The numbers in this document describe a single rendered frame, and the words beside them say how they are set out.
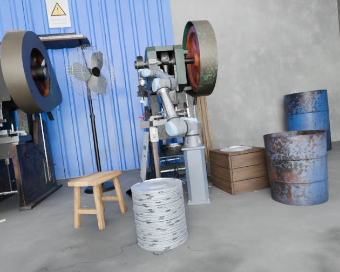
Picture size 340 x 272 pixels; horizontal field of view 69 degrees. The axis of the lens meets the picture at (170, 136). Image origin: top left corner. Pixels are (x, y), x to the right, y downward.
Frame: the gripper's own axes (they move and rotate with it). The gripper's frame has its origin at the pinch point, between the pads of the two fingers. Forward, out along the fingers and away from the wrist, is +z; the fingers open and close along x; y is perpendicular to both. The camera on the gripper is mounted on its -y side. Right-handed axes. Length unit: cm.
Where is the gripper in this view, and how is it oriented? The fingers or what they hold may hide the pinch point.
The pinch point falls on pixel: (145, 104)
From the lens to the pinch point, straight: 256.5
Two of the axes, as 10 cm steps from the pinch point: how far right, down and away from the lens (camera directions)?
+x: -3.9, 0.8, -9.2
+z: 0.7, 10.0, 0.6
